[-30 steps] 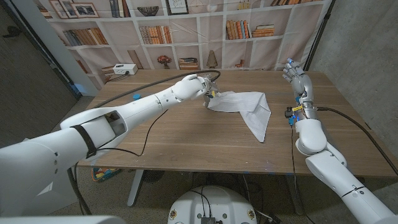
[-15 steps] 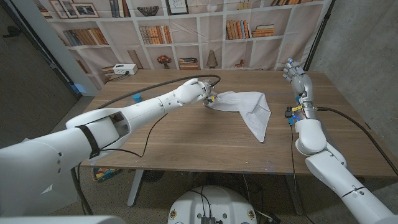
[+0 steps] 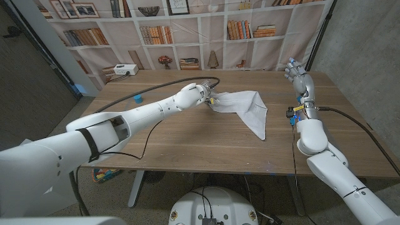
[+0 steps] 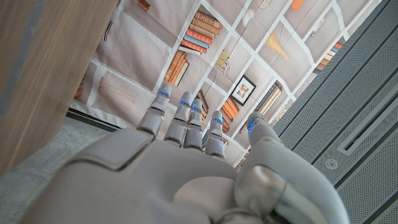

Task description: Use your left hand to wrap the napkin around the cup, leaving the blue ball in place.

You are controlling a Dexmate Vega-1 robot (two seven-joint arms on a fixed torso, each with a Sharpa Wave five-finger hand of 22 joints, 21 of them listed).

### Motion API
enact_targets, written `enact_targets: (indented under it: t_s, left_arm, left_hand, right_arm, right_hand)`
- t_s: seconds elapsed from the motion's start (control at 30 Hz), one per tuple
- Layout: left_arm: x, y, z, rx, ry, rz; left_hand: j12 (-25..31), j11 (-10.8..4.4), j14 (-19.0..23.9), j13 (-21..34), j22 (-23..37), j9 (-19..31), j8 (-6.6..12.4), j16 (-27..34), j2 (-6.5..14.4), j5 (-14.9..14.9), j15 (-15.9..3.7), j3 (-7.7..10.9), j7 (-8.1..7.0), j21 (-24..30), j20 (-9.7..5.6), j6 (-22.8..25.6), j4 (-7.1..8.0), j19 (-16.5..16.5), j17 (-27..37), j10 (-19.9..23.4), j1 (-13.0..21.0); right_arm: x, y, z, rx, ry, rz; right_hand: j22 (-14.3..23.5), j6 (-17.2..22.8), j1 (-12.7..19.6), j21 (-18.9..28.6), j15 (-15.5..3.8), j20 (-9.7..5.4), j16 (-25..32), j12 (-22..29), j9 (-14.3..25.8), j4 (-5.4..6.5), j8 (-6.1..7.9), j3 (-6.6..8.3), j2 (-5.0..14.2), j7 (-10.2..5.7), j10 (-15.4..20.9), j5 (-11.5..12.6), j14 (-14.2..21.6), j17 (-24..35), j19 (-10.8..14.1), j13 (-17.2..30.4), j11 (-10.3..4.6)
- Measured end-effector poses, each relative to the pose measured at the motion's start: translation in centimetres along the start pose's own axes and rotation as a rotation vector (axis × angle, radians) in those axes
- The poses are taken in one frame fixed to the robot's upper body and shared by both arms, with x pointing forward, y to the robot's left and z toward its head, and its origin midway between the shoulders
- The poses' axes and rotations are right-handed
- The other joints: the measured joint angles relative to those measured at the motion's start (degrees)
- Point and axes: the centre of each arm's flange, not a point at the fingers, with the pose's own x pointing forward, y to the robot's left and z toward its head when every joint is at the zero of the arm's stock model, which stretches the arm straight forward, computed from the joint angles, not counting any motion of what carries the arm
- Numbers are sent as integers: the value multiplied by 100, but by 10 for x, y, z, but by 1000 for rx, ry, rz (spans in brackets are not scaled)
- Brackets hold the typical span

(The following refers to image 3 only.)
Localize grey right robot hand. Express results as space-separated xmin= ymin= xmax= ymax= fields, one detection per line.
xmin=284 ymin=57 xmax=316 ymax=107

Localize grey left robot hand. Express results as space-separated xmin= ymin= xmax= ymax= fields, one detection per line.
xmin=201 ymin=80 xmax=220 ymax=106

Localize white cloth napkin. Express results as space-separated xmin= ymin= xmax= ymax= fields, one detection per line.
xmin=207 ymin=90 xmax=269 ymax=141

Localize printed bookshelf backdrop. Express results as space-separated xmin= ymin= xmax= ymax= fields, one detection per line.
xmin=32 ymin=0 xmax=337 ymax=91

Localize black backdrop stand pole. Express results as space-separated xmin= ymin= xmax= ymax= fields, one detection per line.
xmin=304 ymin=0 xmax=338 ymax=72

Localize white box on table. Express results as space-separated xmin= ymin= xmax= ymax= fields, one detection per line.
xmin=112 ymin=64 xmax=139 ymax=76

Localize dark round floor object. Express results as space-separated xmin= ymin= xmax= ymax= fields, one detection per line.
xmin=143 ymin=171 xmax=166 ymax=184

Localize grey table leg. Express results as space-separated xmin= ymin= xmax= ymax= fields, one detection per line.
xmin=127 ymin=170 xmax=146 ymax=209
xmin=286 ymin=175 xmax=306 ymax=217

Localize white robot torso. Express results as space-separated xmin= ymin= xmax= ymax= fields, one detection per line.
xmin=168 ymin=186 xmax=259 ymax=225

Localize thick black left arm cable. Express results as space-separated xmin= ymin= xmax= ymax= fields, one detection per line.
xmin=93 ymin=76 xmax=221 ymax=114

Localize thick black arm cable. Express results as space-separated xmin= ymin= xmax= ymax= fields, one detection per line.
xmin=93 ymin=76 xmax=221 ymax=114
xmin=317 ymin=106 xmax=400 ymax=176

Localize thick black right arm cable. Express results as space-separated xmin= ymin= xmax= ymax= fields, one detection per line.
xmin=317 ymin=106 xmax=400 ymax=176

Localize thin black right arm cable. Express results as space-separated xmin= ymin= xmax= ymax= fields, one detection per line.
xmin=290 ymin=123 xmax=310 ymax=225

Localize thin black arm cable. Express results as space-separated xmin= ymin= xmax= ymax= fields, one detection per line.
xmin=290 ymin=123 xmax=310 ymax=225
xmin=99 ymin=120 xmax=165 ymax=160

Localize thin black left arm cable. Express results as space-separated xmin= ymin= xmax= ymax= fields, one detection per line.
xmin=99 ymin=120 xmax=165 ymax=160

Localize black power strip cable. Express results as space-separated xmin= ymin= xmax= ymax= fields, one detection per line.
xmin=107 ymin=72 xmax=131 ymax=83

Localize black door handle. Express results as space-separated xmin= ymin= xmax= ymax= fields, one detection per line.
xmin=2 ymin=26 xmax=21 ymax=39

